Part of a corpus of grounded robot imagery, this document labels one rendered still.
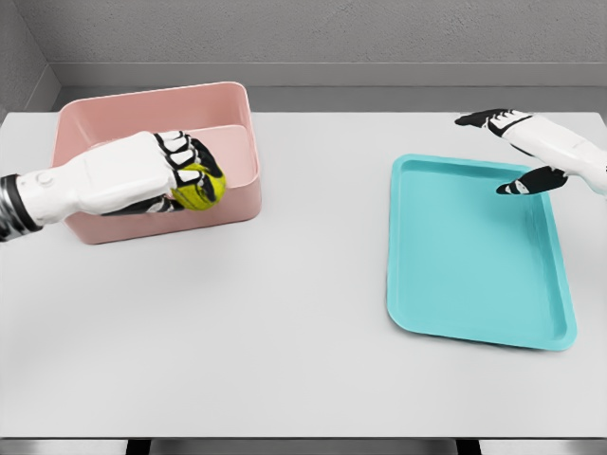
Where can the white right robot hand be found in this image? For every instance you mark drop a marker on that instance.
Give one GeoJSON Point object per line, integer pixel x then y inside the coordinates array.
{"type": "Point", "coordinates": [540, 137]}

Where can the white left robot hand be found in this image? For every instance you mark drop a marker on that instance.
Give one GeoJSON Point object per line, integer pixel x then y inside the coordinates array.
{"type": "Point", "coordinates": [128, 175]}

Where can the yellow tennis ball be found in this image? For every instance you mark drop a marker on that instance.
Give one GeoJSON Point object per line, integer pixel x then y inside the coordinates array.
{"type": "Point", "coordinates": [201, 189]}

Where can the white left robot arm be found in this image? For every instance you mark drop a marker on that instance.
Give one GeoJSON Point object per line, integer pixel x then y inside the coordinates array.
{"type": "Point", "coordinates": [38, 194]}

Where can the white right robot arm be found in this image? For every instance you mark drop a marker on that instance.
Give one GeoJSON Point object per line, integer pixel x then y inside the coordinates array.
{"type": "Point", "coordinates": [593, 163]}

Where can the pink plastic basket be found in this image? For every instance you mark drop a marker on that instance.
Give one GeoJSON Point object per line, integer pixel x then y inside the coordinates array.
{"type": "Point", "coordinates": [223, 142]}

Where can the blue plastic tray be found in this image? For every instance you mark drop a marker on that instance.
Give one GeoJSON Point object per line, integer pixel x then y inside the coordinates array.
{"type": "Point", "coordinates": [469, 256]}

